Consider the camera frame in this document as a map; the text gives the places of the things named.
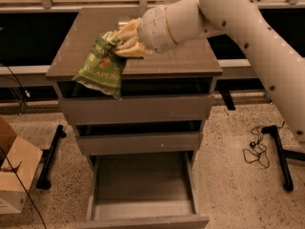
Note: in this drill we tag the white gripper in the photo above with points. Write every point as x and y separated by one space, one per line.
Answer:
152 29

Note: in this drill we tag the green jalapeno chip bag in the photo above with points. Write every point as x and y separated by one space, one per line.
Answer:
102 69

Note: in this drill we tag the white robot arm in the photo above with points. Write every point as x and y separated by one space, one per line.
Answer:
279 67

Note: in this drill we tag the grey top drawer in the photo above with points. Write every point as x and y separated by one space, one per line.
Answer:
143 100

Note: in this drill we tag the grey drawer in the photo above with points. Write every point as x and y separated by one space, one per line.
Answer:
143 100
143 191
136 138

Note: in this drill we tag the grey middle drawer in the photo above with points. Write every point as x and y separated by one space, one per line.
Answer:
136 138

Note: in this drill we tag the grey drawer cabinet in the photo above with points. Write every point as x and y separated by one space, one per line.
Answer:
193 59

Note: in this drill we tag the grey bottom drawer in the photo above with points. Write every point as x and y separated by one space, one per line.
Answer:
143 191

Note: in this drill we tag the cardboard box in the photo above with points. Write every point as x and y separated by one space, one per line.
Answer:
19 161

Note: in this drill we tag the black left stand leg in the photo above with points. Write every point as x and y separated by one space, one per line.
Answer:
43 181

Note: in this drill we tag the black stand leg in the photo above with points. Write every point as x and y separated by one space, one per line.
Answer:
43 181
282 156

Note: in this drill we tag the black right stand leg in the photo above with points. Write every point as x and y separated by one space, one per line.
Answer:
282 156

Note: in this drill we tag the grey horizontal rail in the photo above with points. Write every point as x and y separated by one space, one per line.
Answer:
34 76

